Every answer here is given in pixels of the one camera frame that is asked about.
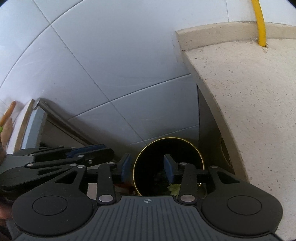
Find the stainless steel appliance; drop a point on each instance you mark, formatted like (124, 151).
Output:
(34, 125)

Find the yellow pipe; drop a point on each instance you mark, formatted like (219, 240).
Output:
(260, 23)

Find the person's left hand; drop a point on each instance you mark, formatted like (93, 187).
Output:
(5, 134)

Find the green vegetable leaf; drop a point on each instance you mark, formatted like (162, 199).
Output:
(174, 188)

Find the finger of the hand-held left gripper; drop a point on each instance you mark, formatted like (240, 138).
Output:
(101, 155)
(85, 149)

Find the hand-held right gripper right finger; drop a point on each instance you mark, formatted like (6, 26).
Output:
(168, 169)

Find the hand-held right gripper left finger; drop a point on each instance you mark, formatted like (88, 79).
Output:
(125, 168)

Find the black trash bin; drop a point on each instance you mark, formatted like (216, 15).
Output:
(150, 166)

